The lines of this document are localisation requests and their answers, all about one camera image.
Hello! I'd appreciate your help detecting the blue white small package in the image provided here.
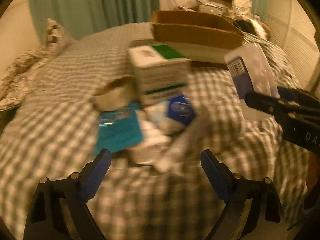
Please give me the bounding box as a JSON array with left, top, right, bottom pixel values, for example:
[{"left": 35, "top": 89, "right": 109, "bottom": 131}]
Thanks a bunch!
[{"left": 167, "top": 94, "right": 196, "bottom": 126}]

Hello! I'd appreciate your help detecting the white plaster pig figurine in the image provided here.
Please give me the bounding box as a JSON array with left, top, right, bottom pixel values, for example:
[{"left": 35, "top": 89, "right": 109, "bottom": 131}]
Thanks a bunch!
[{"left": 92, "top": 76, "right": 138, "bottom": 112}]

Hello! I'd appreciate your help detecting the white crumpled packet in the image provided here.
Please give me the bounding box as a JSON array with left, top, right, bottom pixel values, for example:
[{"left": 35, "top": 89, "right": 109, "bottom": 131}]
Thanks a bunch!
[{"left": 127, "top": 110, "right": 188, "bottom": 173}]

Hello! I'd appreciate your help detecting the clear blue packaged card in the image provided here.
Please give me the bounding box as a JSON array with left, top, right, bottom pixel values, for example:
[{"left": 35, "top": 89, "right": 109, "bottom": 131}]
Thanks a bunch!
[{"left": 224, "top": 43, "right": 280, "bottom": 121}]

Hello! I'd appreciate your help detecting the patterned pillow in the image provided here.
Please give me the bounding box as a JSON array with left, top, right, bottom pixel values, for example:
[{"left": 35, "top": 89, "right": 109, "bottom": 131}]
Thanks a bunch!
[{"left": 46, "top": 18, "right": 73, "bottom": 46}]

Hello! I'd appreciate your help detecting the green white medicine box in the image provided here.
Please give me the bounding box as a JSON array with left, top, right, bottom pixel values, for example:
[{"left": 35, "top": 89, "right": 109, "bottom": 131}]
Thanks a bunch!
[{"left": 128, "top": 44, "right": 191, "bottom": 107}]

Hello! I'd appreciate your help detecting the teal flat booklet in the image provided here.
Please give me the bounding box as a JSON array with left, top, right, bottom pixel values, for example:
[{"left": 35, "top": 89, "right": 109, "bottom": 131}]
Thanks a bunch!
[{"left": 94, "top": 102, "right": 144, "bottom": 155}]

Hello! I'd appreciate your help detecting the brown cardboard box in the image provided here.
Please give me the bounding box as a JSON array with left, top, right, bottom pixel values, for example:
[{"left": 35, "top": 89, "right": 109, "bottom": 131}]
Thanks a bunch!
[{"left": 151, "top": 10, "right": 244, "bottom": 68}]

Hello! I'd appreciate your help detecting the grey checkered duvet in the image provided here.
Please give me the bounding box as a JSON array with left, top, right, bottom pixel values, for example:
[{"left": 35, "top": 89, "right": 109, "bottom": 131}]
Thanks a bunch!
[{"left": 1, "top": 20, "right": 308, "bottom": 239}]

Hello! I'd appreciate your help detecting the black white plush toy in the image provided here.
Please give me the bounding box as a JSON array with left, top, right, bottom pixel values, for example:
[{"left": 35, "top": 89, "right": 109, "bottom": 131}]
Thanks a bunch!
[{"left": 233, "top": 17, "right": 271, "bottom": 40}]

